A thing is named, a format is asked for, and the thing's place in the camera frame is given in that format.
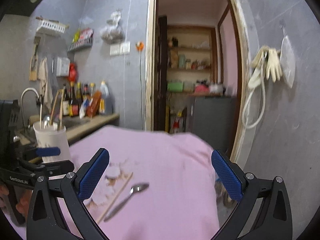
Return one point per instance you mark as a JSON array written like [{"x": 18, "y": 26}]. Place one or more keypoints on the dark soy sauce bottle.
[{"x": 65, "y": 102}]

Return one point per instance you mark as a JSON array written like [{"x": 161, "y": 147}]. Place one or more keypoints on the orange snack bag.
[{"x": 93, "y": 107}]

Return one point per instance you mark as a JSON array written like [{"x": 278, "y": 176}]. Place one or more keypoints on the grey cabinet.
[{"x": 212, "y": 120}]

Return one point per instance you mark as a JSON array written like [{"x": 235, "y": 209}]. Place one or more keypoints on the white utensil holder cup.
[{"x": 51, "y": 136}]

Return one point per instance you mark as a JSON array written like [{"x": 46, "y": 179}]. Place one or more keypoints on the steel spoon small bowl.
[{"x": 46, "y": 121}]

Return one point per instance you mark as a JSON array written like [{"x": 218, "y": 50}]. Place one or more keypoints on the red label sauce bottle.
[{"x": 73, "y": 103}]

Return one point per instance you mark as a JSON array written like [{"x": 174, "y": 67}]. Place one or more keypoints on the grey wall shelf basket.
[{"x": 79, "y": 45}]

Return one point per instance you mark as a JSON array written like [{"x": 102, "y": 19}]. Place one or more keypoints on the brown wooden chopstick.
[{"x": 60, "y": 124}]

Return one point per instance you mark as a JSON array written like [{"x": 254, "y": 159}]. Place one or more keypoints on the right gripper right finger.
[{"x": 274, "y": 218}]

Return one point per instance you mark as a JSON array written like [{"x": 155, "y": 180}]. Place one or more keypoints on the white wall box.
[{"x": 62, "y": 66}]

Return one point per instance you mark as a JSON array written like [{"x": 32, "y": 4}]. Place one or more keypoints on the white wall switch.
[{"x": 120, "y": 48}]

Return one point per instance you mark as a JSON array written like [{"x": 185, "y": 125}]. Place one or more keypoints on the cream rubber gloves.
[{"x": 266, "y": 65}]

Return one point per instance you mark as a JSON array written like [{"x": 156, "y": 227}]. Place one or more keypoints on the long bamboo chopstick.
[{"x": 53, "y": 107}]

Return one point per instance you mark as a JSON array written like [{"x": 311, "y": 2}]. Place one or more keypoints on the pink floral cloth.
[{"x": 180, "y": 202}]

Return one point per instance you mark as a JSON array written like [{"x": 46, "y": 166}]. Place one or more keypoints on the chrome sink faucet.
[{"x": 30, "y": 103}]

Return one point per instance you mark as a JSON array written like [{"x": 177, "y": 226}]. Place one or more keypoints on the person's left hand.
[{"x": 23, "y": 204}]

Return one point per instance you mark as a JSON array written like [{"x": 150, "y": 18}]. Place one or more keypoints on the pale white chopstick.
[{"x": 114, "y": 198}]

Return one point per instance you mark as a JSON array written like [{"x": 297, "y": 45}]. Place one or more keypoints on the white wall rack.
[{"x": 51, "y": 27}]

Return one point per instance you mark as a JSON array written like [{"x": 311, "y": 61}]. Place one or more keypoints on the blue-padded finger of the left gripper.
[{"x": 47, "y": 151}]

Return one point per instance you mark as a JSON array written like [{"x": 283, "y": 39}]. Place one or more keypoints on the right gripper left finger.
[{"x": 45, "y": 217}]

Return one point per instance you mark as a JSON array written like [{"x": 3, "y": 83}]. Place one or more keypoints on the orange wall hook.
[{"x": 140, "y": 46}]

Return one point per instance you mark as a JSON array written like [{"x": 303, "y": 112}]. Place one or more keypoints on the hanging beige towel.
[{"x": 45, "y": 87}]

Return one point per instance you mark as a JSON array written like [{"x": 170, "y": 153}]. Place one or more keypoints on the red plastic bag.
[{"x": 72, "y": 72}]

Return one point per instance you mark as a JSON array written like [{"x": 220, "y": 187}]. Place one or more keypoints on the hanging bag of garlic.
[{"x": 112, "y": 32}]

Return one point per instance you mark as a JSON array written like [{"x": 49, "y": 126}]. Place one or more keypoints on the steel spoon large bowl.
[{"x": 137, "y": 188}]

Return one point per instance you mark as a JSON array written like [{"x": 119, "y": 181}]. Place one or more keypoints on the green box on shelf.
[{"x": 176, "y": 86}]

